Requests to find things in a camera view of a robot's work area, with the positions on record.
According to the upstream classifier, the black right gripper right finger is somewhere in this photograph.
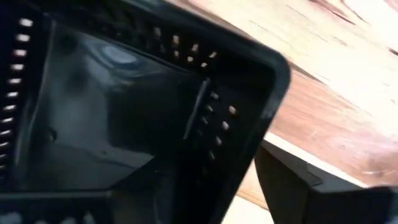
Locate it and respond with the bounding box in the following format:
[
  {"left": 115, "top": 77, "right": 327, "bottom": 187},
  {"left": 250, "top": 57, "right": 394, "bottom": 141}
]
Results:
[{"left": 254, "top": 132, "right": 398, "bottom": 224}]

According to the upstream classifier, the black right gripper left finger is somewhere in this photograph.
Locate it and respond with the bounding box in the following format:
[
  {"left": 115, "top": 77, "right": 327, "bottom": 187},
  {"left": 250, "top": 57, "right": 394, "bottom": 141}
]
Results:
[{"left": 110, "top": 157, "right": 193, "bottom": 224}]

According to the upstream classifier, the black perforated plastic basket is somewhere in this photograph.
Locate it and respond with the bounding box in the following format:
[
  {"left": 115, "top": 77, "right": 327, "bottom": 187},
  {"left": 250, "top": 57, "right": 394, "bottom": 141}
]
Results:
[{"left": 0, "top": 0, "right": 292, "bottom": 224}]

